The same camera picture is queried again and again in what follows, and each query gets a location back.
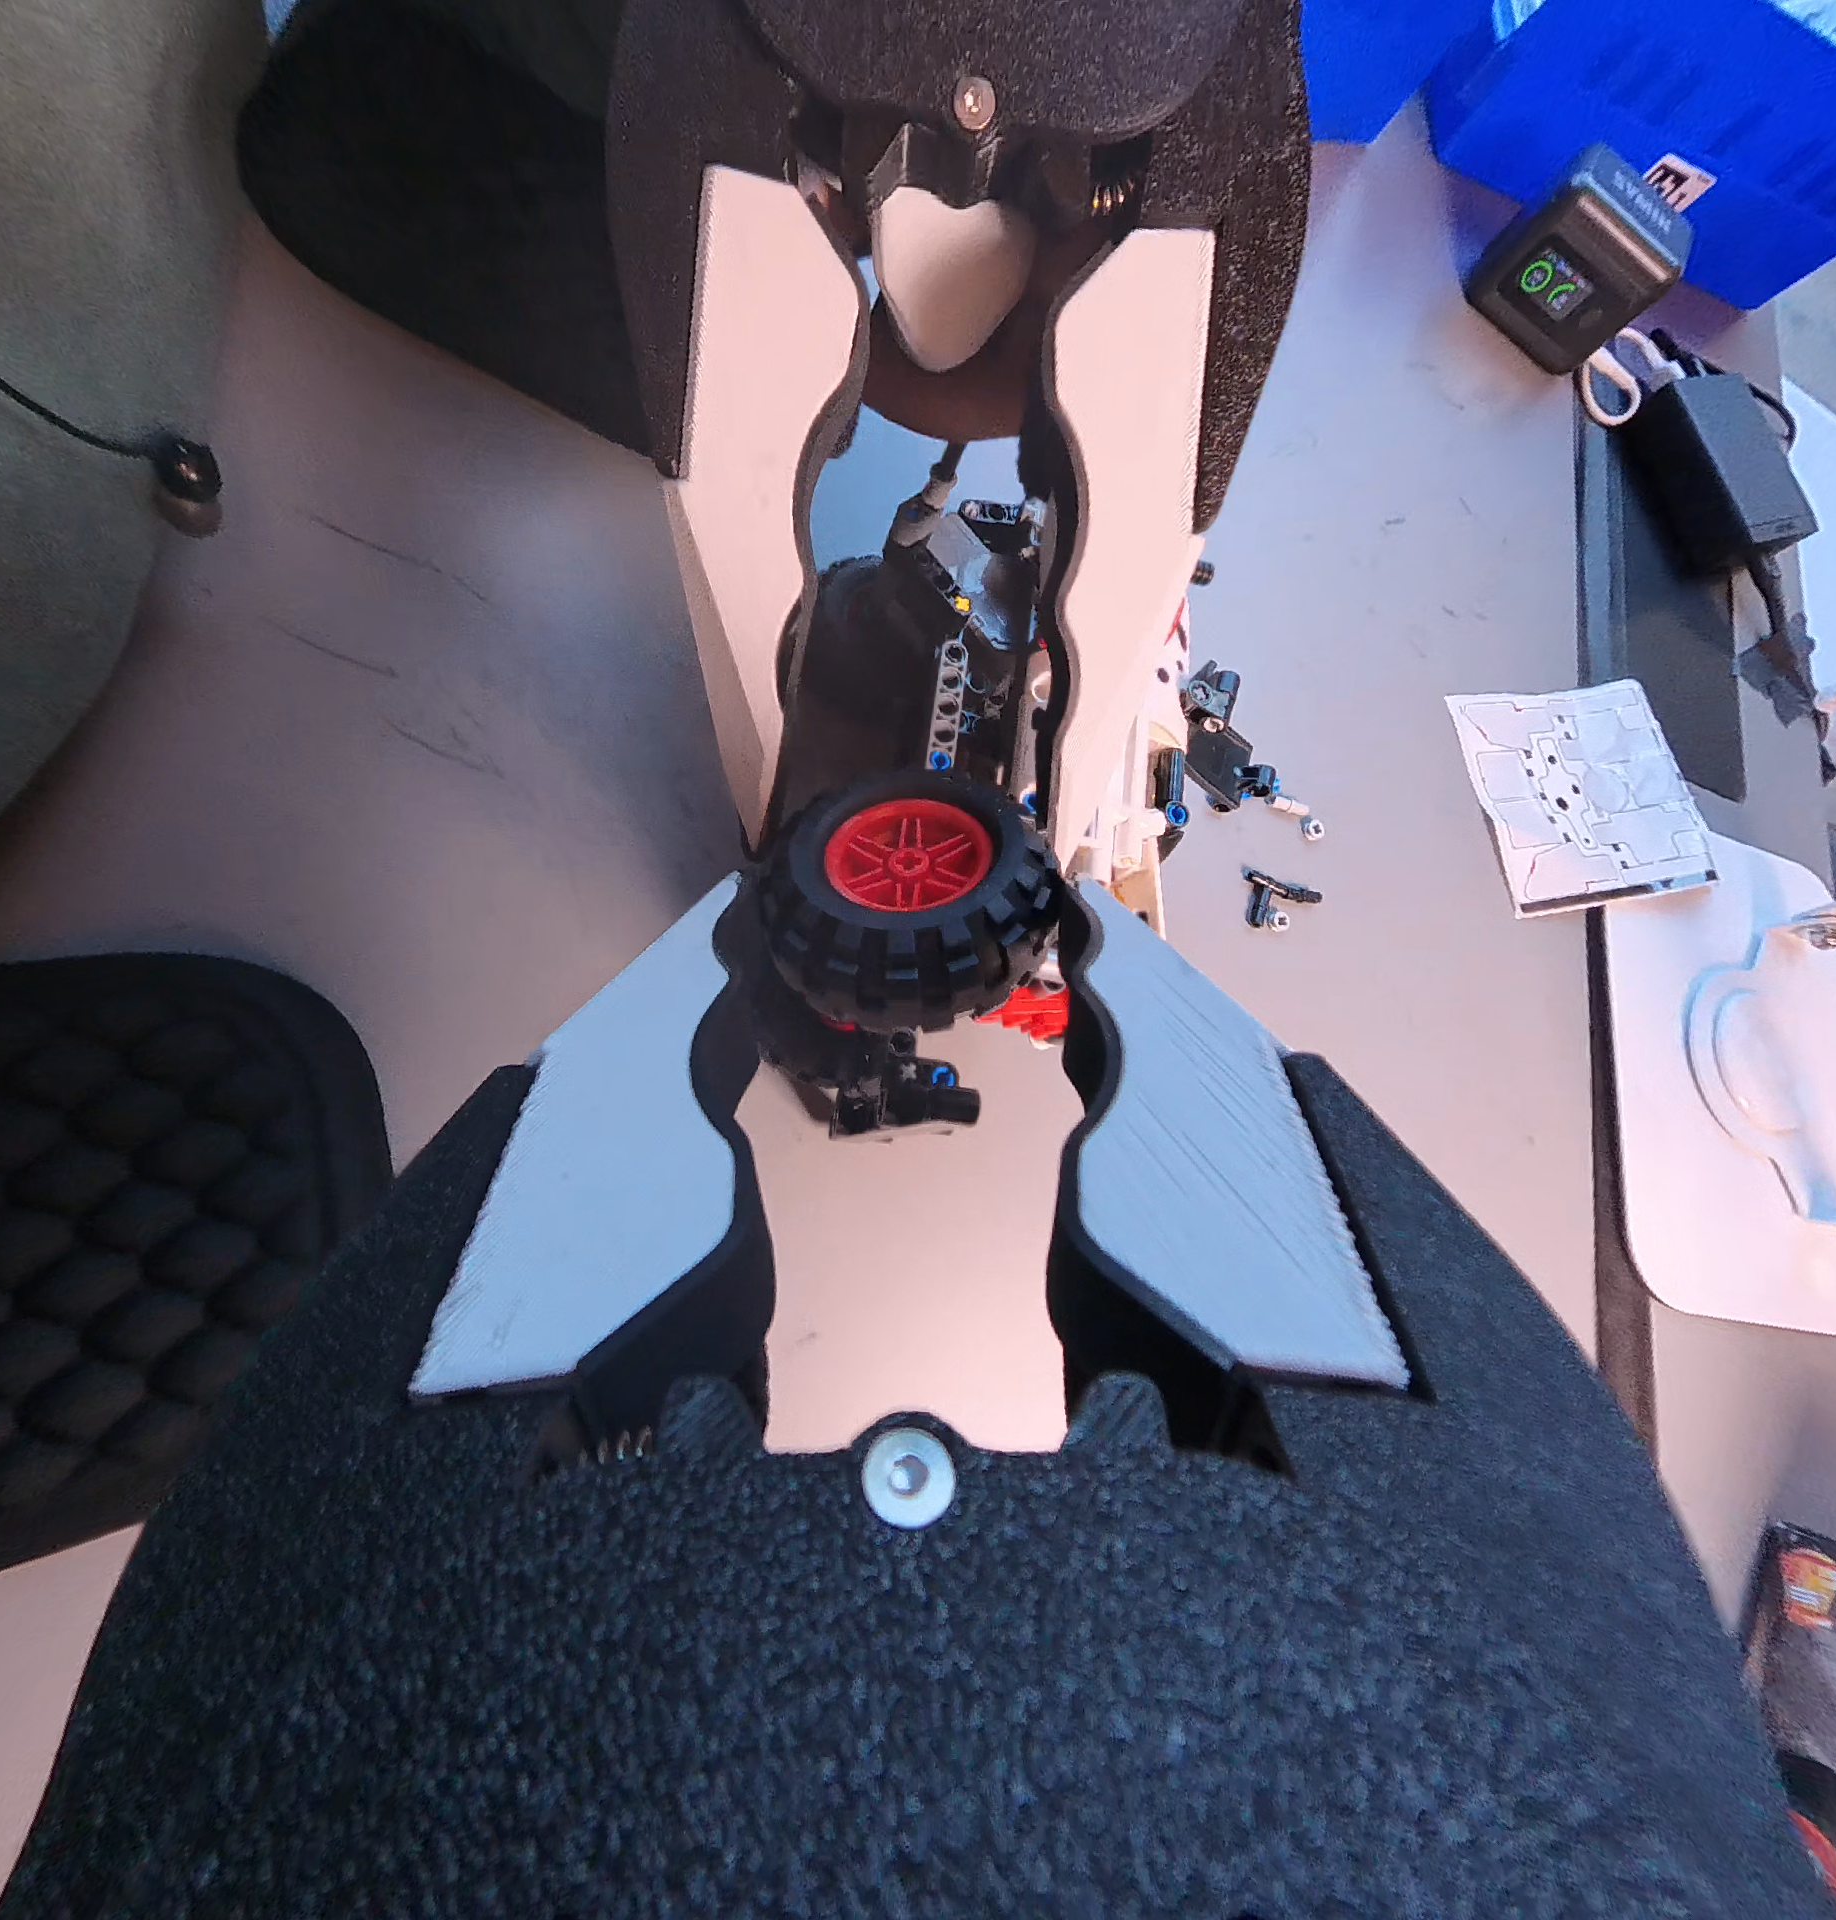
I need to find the white plastic stand base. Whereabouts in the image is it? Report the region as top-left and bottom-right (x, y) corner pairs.
(1603, 837), (1836, 1339)

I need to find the small black device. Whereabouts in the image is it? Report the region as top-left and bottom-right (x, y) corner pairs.
(1466, 145), (1701, 379)

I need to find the black lego wheel red hub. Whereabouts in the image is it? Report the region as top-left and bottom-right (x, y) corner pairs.
(746, 777), (1075, 1032)

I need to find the white lego truck model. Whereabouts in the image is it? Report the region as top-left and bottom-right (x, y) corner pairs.
(769, 495), (1279, 1135)

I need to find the black power adapter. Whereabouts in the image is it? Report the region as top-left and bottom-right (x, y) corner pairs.
(1624, 375), (1824, 579)

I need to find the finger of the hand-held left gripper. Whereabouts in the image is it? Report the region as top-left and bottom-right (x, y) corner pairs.
(1018, 216), (1220, 893)
(685, 160), (878, 843)

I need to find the black hoodie drawstring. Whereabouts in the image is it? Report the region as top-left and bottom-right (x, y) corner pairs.
(0, 336), (229, 507)

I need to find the lego set box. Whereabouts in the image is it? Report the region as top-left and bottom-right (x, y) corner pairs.
(1745, 1516), (1836, 1920)

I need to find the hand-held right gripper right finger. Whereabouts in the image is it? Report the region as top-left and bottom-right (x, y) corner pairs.
(1055, 892), (1418, 1413)

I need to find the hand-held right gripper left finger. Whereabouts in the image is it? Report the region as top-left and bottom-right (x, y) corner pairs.
(410, 886), (775, 1418)

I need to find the white printed sticker sheet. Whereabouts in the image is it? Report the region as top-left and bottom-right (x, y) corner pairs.
(1451, 681), (1718, 919)

